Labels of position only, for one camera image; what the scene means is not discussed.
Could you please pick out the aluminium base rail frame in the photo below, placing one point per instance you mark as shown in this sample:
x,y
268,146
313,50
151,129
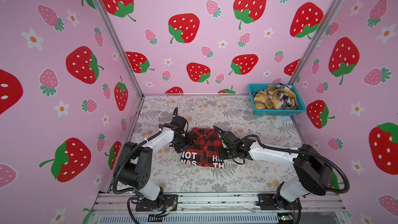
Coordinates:
x,y
221,208

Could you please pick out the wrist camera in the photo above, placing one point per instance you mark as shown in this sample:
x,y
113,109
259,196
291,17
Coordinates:
x,y
180,122
229,138

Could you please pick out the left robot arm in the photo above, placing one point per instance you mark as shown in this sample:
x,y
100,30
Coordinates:
x,y
132,172

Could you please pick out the red black plaid shirt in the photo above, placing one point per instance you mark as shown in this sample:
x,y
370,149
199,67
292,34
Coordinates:
x,y
205,151

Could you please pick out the teal plastic basket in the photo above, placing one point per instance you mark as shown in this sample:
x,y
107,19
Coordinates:
x,y
254,88

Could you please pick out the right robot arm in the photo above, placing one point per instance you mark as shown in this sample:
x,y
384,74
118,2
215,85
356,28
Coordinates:
x,y
315,174

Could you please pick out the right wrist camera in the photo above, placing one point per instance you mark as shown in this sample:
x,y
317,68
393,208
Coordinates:
x,y
229,138

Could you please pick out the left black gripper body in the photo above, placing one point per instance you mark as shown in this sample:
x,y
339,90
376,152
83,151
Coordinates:
x,y
184,142

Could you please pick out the yellow plaid shirt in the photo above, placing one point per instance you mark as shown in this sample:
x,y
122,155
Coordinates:
x,y
279,97

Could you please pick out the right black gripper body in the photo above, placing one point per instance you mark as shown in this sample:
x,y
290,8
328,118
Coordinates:
x,y
227,153

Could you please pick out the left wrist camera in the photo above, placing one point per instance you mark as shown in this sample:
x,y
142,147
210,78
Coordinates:
x,y
180,122

